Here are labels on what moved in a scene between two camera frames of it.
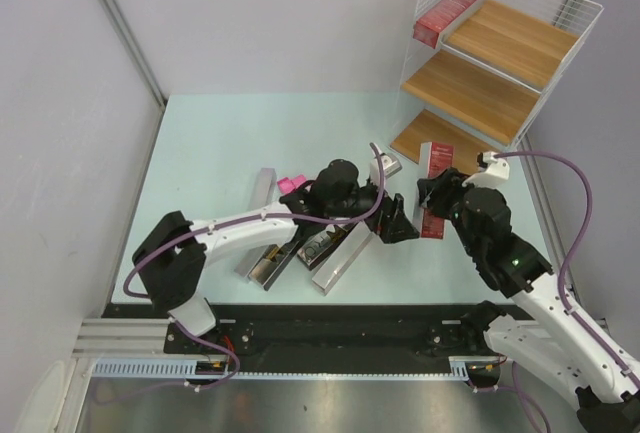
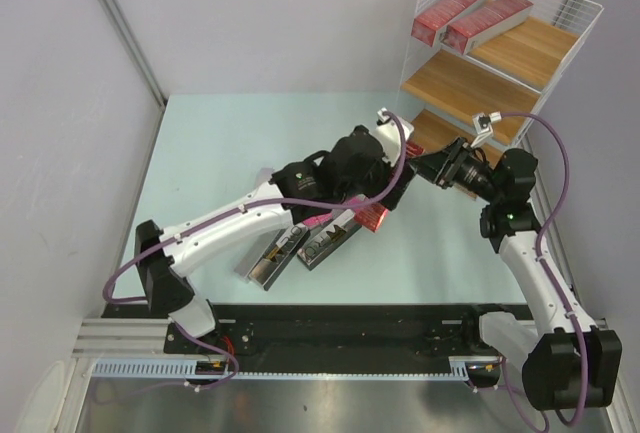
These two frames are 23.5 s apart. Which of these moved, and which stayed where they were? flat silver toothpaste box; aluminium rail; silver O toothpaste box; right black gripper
Moved: right black gripper
Stayed: aluminium rail; silver O toothpaste box; flat silver toothpaste box
